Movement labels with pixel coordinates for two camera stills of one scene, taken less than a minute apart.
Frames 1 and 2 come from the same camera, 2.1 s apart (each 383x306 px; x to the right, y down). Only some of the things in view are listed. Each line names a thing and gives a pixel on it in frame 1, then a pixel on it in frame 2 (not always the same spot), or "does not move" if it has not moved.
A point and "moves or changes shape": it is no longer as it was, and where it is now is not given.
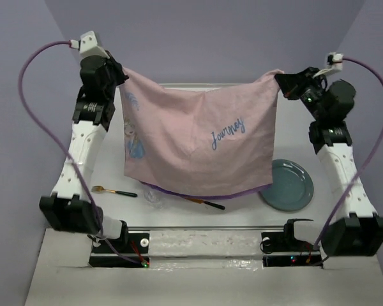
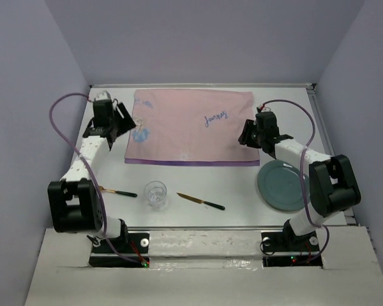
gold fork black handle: [98, 189] does not move
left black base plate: [131, 250] does not move
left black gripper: [117, 67] to [126, 123]
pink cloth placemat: [214, 143] moves or changes shape
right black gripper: [293, 83] to [244, 138]
